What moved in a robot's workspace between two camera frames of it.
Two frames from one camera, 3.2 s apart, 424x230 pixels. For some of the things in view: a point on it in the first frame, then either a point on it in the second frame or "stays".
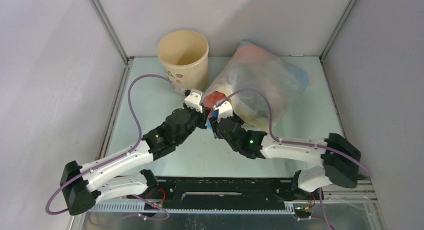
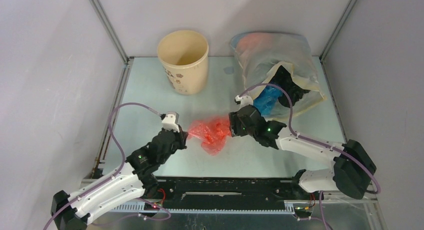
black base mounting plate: x=208 y=193 stays
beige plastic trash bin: x=184 y=56 stays
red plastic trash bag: x=210 y=98 -> x=212 y=133
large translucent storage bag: x=258 y=84 -> x=260 y=52
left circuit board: x=149 y=207 stays
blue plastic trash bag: x=215 y=113 -> x=266 y=98
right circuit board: x=305 y=212 stays
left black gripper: x=202 y=117 -> x=182 y=136
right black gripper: x=218 y=124 -> x=235 y=124
